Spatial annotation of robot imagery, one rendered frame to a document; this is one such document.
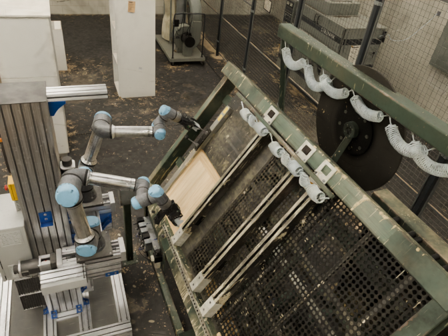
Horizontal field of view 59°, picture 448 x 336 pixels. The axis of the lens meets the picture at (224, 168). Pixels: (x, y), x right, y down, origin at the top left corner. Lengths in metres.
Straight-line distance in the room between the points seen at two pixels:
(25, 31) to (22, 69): 0.41
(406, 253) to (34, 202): 2.05
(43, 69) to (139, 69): 2.08
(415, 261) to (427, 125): 0.71
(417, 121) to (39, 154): 2.01
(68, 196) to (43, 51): 2.72
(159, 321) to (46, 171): 1.72
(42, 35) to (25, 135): 2.42
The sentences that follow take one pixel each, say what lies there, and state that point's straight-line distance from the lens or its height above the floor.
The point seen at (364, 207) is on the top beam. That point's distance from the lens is 1.95.
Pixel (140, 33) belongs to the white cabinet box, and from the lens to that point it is 6.30.
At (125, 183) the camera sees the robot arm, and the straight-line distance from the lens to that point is 2.32.
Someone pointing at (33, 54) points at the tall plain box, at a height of 1.34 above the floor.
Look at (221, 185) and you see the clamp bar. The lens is 2.63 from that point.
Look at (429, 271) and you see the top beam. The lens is 1.79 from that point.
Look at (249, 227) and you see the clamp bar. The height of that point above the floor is 1.40.
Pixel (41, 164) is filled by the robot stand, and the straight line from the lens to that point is 2.46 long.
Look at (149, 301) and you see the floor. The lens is 3.71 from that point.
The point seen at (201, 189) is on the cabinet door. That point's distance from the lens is 2.87.
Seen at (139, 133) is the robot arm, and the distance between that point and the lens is 2.71.
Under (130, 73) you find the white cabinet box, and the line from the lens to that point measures 6.50.
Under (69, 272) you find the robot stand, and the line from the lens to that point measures 2.74.
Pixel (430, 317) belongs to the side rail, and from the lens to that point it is 1.83.
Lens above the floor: 3.06
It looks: 37 degrees down
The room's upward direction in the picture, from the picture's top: 8 degrees clockwise
